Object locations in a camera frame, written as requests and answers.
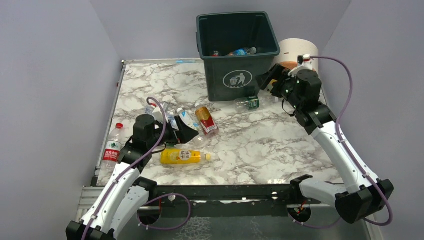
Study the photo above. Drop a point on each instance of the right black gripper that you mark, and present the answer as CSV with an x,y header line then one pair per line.
x,y
276,81

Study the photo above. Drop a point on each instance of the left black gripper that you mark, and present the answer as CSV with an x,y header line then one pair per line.
x,y
177,134

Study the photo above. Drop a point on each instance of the red gold label bottle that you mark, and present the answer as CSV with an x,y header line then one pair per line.
x,y
206,121

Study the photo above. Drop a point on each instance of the clear bottle dark green label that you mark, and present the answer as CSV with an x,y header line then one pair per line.
x,y
252,103

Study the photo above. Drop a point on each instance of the clear bottle blue label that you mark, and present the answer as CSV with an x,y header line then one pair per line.
x,y
243,51

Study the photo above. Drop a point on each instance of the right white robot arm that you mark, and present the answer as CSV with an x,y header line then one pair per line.
x,y
363,193

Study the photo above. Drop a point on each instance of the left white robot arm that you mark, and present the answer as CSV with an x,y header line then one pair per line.
x,y
126,191

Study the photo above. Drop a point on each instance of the dark green trash bin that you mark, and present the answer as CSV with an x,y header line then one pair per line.
x,y
232,77

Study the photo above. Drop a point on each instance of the clear square jasmine bottle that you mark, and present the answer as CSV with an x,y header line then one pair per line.
x,y
200,140

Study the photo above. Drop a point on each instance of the clear bottle green white label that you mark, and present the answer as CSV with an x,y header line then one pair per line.
x,y
171,145

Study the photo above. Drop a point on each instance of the yellow juice bottle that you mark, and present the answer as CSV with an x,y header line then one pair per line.
x,y
176,156

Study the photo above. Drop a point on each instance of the white round drawer cabinet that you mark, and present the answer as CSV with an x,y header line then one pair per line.
x,y
291,48

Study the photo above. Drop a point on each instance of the red cap bottle table edge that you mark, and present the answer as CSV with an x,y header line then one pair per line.
x,y
112,148

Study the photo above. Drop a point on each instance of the blue tape piece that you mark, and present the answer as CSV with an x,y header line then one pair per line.
x,y
185,61

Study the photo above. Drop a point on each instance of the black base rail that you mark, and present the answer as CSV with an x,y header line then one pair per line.
x,y
215,201

